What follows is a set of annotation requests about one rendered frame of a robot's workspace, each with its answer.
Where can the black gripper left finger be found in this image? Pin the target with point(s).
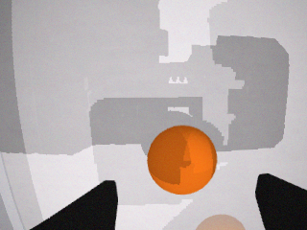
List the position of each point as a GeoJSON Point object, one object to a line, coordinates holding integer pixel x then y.
{"type": "Point", "coordinates": [96, 210]}

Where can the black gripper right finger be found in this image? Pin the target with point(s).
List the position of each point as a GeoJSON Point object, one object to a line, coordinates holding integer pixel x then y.
{"type": "Point", "coordinates": [283, 206]}

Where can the clear low l-shaped wall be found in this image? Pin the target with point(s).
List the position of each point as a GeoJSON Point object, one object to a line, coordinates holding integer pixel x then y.
{"type": "Point", "coordinates": [9, 214]}

